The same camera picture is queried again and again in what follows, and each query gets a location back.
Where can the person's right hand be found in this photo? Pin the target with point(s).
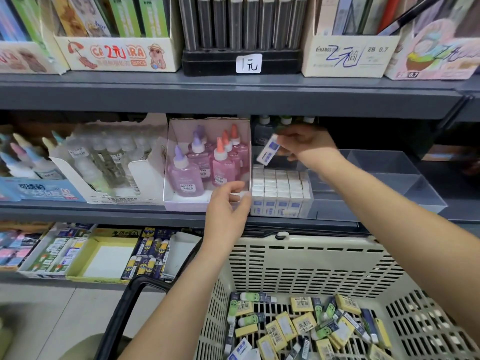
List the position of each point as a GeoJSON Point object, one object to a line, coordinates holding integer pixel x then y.
{"type": "Point", "coordinates": [311, 146]}

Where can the person's left hand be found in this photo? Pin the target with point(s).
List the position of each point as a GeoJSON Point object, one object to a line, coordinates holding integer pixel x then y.
{"type": "Point", "coordinates": [225, 221]}

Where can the rows of white erasers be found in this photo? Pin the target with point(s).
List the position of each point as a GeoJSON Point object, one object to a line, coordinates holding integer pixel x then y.
{"type": "Point", "coordinates": [281, 195]}

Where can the beige shopping basket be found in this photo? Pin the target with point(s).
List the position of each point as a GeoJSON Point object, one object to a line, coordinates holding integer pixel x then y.
{"type": "Point", "coordinates": [315, 266]}

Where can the pile of erasers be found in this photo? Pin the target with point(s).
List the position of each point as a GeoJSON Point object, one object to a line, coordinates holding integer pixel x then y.
{"type": "Point", "coordinates": [315, 330]}

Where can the grey store shelves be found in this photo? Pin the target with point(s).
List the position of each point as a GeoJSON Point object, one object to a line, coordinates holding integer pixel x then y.
{"type": "Point", "coordinates": [150, 92]}

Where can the person's left forearm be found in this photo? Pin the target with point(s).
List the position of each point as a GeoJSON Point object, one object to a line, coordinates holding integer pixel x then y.
{"type": "Point", "coordinates": [180, 315]}

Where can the person's right forearm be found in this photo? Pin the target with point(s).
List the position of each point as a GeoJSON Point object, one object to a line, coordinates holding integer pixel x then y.
{"type": "Point", "coordinates": [409, 251]}

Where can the pink glue display box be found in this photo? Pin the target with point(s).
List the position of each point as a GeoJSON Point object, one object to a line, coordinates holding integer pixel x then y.
{"type": "Point", "coordinates": [199, 204]}

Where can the white glue display box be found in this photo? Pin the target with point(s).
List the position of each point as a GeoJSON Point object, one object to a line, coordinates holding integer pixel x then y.
{"type": "Point", "coordinates": [146, 187]}

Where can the white pencil display box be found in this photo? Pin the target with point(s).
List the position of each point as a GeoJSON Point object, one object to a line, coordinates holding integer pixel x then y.
{"type": "Point", "coordinates": [349, 60]}

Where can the yellow empty display box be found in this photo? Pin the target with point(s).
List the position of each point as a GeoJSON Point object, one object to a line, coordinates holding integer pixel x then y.
{"type": "Point", "coordinates": [105, 260]}

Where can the colourful pencil display box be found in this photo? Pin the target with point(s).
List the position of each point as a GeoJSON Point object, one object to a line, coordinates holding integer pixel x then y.
{"type": "Point", "coordinates": [439, 60]}

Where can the white eraser display box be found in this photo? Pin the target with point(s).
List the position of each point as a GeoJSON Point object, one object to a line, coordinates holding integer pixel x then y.
{"type": "Point", "coordinates": [52, 252]}

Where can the cartoon print display box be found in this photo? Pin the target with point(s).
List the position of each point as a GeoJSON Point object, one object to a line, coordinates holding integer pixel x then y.
{"type": "Point", "coordinates": [116, 56]}

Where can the pastel lead display box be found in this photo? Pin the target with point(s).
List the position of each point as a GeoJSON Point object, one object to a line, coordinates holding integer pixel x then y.
{"type": "Point", "coordinates": [22, 60]}

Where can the translucent glue bottle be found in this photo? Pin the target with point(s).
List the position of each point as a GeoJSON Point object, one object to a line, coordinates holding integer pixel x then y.
{"type": "Point", "coordinates": [262, 131]}
{"type": "Point", "coordinates": [309, 120]}
{"type": "Point", "coordinates": [286, 120]}

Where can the pink glue bottle orange cap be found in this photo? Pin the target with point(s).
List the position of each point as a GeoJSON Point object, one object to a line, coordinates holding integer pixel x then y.
{"type": "Point", "coordinates": [235, 155]}
{"type": "Point", "coordinates": [241, 144]}
{"type": "Point", "coordinates": [223, 170]}

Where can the pink glue bottle purple cap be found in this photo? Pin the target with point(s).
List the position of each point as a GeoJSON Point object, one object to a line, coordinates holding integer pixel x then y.
{"type": "Point", "coordinates": [185, 178]}
{"type": "Point", "coordinates": [200, 157]}

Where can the dark blue yellow packets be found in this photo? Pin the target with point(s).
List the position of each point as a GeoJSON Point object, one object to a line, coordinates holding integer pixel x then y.
{"type": "Point", "coordinates": [148, 252]}

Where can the clear plastic divider tray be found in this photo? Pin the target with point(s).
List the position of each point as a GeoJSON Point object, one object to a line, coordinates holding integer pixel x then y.
{"type": "Point", "coordinates": [390, 195]}

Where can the white price label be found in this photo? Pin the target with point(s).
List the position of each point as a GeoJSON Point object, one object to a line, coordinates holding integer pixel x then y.
{"type": "Point", "coordinates": [249, 63]}

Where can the black lead tube display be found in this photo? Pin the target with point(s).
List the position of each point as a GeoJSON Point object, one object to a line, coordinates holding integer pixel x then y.
{"type": "Point", "coordinates": [210, 65]}

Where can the row of clear glue bottles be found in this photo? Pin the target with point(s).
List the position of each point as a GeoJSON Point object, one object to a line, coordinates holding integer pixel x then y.
{"type": "Point", "coordinates": [105, 162]}

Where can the black pen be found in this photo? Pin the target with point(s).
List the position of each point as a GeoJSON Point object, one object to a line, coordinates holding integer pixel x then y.
{"type": "Point", "coordinates": [409, 15]}

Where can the pink stationery packets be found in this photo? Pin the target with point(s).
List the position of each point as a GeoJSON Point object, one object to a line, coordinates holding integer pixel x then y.
{"type": "Point", "coordinates": [21, 247]}

